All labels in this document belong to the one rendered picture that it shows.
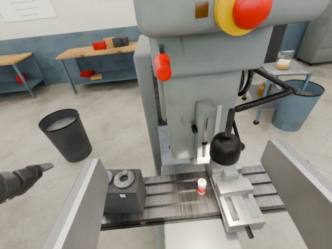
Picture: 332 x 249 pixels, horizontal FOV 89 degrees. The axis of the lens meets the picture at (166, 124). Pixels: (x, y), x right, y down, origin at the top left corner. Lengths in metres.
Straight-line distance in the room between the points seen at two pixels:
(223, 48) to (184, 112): 0.19
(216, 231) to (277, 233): 1.15
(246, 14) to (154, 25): 0.11
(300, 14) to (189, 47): 0.17
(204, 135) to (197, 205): 0.51
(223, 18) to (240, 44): 0.15
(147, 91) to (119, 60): 4.04
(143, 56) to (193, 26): 0.63
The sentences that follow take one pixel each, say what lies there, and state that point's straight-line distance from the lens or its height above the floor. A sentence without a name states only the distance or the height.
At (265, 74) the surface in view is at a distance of 0.54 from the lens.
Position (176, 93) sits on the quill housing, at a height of 1.58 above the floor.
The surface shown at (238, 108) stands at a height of 1.58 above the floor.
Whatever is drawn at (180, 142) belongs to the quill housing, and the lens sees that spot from 0.53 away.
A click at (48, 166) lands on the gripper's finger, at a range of 0.78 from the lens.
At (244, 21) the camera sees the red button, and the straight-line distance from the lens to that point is 0.23.
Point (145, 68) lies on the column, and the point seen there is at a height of 1.49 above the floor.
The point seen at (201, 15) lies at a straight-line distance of 0.26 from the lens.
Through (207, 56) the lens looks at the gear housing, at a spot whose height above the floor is 1.67.
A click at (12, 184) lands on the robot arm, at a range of 0.68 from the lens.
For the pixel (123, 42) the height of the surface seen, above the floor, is 0.96.
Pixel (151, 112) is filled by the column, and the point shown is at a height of 1.23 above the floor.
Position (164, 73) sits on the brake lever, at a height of 1.70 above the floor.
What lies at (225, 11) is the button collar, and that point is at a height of 1.76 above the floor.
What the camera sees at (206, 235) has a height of 0.88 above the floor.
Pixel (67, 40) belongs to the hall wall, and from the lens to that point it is 5.20.
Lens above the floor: 1.78
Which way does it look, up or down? 38 degrees down
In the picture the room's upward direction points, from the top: 6 degrees counter-clockwise
